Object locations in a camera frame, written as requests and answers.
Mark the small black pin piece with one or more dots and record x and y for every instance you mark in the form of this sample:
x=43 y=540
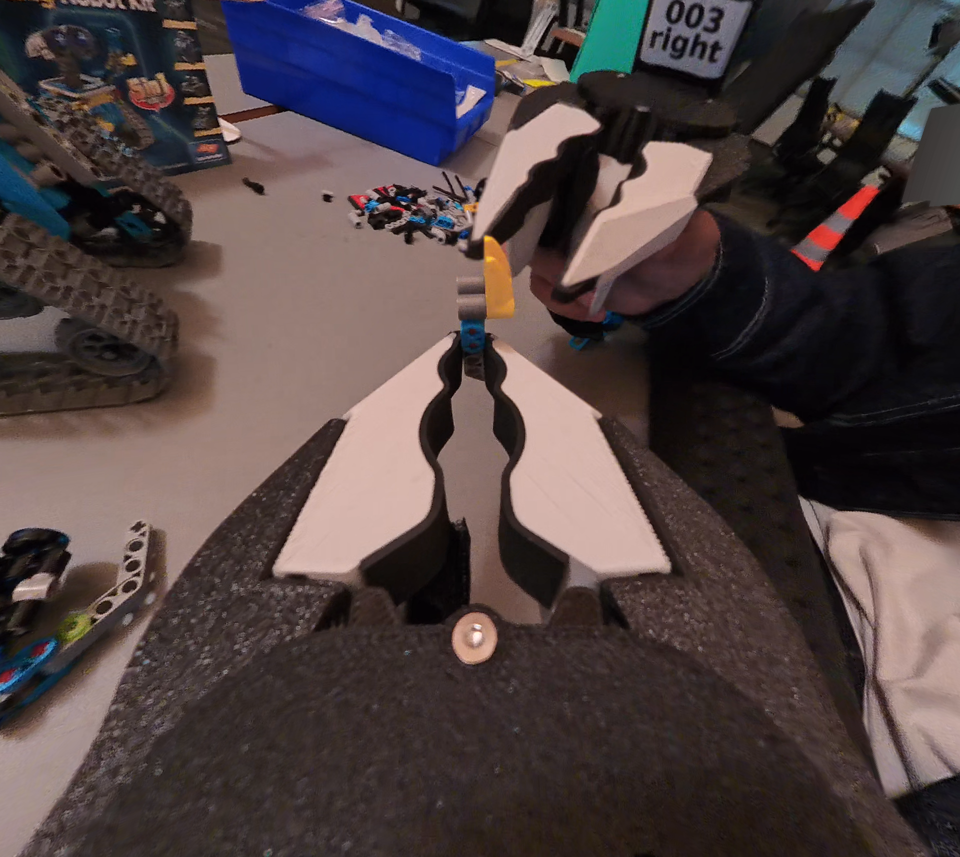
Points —
x=254 y=185

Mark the orange traffic cone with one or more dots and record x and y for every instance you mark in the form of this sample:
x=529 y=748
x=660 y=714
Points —
x=833 y=230

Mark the blue racket-shaped piece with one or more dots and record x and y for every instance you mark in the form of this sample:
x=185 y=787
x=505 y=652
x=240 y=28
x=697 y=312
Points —
x=597 y=332

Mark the small robot kit box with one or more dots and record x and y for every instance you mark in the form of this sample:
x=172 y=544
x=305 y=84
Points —
x=120 y=62

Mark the pile of small building pieces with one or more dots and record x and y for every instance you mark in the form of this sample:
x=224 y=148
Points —
x=405 y=209

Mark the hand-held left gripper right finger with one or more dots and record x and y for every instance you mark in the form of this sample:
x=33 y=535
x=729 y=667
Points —
x=585 y=490

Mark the teal plastic tub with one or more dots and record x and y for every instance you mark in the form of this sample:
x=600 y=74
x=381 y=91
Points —
x=612 y=25

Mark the yellow claw arm piece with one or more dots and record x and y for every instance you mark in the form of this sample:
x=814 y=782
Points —
x=488 y=295

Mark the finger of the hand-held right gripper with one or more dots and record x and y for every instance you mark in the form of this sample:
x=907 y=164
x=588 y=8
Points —
x=533 y=182
x=645 y=212

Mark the black office chair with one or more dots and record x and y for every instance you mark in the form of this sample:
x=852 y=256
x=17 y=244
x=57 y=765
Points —
x=840 y=137

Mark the clear plastic bags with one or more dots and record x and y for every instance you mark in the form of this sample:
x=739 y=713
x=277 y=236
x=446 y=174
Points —
x=375 y=32

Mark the person's right forearm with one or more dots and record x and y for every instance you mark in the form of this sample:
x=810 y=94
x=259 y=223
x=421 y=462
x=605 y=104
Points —
x=810 y=347

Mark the person's right hand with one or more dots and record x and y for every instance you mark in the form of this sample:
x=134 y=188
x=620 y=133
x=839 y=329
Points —
x=660 y=272

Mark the grey desk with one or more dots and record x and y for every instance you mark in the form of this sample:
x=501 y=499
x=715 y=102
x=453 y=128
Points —
x=300 y=332

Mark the blue plastic bin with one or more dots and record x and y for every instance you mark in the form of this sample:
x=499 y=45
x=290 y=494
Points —
x=360 y=70

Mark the person's white shirt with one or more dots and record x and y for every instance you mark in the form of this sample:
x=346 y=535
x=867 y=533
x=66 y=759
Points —
x=893 y=647

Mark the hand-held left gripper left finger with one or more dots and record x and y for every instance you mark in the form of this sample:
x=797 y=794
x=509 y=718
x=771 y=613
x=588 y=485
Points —
x=360 y=490

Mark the blue tracked toy robot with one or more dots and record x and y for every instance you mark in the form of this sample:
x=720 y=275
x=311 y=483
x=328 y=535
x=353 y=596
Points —
x=83 y=257

